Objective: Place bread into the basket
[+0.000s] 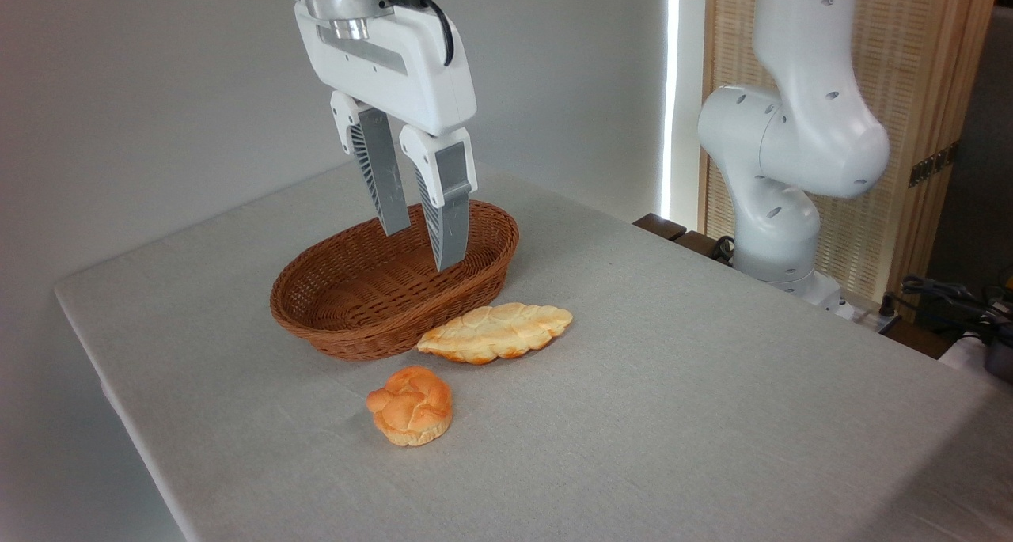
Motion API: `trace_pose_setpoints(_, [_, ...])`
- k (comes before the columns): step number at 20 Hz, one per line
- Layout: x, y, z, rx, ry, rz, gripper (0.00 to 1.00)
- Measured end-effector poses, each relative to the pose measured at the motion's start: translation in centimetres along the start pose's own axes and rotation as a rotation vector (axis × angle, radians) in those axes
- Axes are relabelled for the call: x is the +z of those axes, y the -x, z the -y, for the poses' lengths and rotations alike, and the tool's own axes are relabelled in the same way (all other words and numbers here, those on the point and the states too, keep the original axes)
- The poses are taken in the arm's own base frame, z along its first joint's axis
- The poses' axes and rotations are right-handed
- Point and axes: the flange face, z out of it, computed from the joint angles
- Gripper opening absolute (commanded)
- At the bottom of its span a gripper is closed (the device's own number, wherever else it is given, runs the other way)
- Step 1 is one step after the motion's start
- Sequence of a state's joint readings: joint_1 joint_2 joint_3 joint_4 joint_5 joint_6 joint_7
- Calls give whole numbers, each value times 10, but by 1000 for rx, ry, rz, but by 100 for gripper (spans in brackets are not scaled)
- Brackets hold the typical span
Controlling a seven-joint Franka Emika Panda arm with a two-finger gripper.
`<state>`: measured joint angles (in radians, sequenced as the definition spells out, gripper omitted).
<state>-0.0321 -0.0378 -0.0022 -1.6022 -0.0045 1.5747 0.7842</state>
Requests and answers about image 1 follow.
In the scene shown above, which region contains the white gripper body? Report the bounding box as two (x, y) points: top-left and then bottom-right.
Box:
(293, 0), (479, 138)

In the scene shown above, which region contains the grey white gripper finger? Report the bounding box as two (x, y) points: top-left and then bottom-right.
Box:
(331, 91), (412, 237)
(398, 124), (479, 272)

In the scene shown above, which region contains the long leaf-shaped bread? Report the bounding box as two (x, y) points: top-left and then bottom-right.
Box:
(417, 302), (574, 366)

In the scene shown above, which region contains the brown woven wicker basket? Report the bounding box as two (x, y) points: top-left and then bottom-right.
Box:
(270, 199), (520, 362)

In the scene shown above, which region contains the round knotted bread roll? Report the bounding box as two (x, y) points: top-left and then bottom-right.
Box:
(366, 366), (454, 448)

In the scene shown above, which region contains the grey tablecloth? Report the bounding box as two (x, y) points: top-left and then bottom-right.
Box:
(54, 150), (1013, 542)

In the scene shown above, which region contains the black screen hinge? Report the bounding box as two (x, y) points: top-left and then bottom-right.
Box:
(909, 141), (960, 188)

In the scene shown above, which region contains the wooden woven folding screen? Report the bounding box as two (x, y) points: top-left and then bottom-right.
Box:
(700, 0), (1002, 307)

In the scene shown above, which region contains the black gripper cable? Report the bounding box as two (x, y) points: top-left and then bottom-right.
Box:
(384, 0), (456, 67)

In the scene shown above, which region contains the black cable bundle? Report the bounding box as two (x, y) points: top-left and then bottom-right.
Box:
(880, 275), (1013, 345)

